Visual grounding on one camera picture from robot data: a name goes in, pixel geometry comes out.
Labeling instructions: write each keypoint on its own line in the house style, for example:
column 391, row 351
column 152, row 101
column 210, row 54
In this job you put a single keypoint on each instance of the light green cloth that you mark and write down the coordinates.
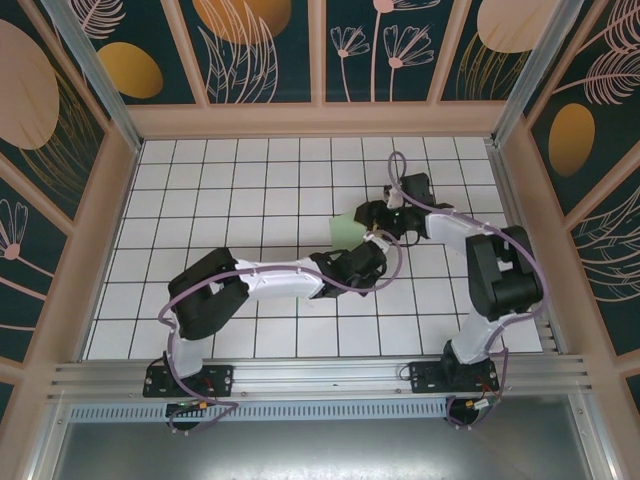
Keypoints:
column 345, row 230

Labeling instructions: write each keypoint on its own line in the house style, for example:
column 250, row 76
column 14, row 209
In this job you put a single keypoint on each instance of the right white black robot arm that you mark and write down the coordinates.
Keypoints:
column 480, row 335

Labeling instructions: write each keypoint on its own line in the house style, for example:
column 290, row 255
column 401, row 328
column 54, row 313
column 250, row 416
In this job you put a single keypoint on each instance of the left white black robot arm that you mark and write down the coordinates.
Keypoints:
column 280, row 280

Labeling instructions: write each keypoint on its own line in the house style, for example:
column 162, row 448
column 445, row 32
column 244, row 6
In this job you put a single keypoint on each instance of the grey metal sheet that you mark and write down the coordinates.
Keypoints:
column 320, row 450

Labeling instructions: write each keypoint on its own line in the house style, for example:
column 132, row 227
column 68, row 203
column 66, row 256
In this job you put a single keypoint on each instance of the small controller board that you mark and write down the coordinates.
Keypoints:
column 192, row 406
column 482, row 403

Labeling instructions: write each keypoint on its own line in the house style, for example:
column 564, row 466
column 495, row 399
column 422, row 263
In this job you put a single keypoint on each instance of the aluminium mounting rail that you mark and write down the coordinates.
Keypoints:
column 320, row 375

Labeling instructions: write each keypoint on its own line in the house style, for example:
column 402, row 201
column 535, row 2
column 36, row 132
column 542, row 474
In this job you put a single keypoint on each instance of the aluminium side rail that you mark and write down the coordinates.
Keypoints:
column 520, row 250

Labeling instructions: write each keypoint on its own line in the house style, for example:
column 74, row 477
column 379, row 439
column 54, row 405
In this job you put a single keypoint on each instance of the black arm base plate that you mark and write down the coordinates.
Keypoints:
column 425, row 377
column 220, row 380

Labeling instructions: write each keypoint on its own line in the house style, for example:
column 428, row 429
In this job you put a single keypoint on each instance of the aluminium corner post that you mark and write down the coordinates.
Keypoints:
column 95, row 70
column 530, row 70

